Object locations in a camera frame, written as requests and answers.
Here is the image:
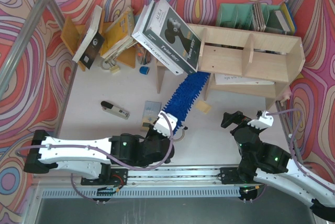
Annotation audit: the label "roll of beige tape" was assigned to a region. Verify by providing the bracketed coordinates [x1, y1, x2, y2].
[173, 129, 185, 142]

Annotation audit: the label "blue microfibre duster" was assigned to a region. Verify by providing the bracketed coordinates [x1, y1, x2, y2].
[163, 72, 210, 134]

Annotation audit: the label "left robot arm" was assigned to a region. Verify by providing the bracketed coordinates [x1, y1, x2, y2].
[24, 129, 174, 180]

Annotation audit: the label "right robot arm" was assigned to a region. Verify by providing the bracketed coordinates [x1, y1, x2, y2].
[218, 111, 334, 222]

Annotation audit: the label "light wooden bookshelf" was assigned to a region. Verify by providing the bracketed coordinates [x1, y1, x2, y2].
[155, 23, 306, 110]

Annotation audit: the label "blue yellow calculator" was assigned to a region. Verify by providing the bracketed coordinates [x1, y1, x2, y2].
[140, 100, 161, 131]

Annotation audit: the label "white papers on shelf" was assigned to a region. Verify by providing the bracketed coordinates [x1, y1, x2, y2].
[214, 74, 274, 85]

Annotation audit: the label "small blue box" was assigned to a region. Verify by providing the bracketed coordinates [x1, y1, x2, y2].
[139, 66, 150, 75]

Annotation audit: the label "brass padlock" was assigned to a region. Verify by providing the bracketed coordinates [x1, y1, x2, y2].
[100, 60, 120, 74]

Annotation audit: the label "pencils bundle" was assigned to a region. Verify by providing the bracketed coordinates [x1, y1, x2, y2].
[135, 43, 151, 65]

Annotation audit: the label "brown notebooks in organiser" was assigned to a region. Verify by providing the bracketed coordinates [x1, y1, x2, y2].
[251, 2, 266, 32]

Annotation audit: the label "white Chokladfabriken book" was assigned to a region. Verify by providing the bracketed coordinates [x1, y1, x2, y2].
[132, 1, 184, 75]

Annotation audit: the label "teal desk organiser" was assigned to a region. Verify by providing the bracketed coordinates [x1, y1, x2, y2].
[216, 3, 284, 35]

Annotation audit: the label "blue grey book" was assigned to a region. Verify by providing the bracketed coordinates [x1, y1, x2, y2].
[273, 3, 296, 36]

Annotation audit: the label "yellow worn books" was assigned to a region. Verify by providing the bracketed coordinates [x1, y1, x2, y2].
[100, 6, 135, 62]

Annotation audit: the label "white book black cover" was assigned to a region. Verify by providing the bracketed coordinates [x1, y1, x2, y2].
[72, 5, 105, 69]

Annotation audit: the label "yellow wooden book rack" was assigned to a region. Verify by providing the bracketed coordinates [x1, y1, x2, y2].
[61, 9, 136, 72]

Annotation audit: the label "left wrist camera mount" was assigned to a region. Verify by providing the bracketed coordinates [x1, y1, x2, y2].
[153, 111, 178, 138]

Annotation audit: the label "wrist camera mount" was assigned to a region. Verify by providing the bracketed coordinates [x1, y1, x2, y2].
[247, 110, 274, 130]
[153, 111, 178, 138]

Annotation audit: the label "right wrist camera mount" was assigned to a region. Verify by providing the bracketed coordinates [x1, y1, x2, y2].
[247, 110, 274, 130]

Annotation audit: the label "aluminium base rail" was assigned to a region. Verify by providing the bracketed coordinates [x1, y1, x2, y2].
[33, 166, 315, 187]

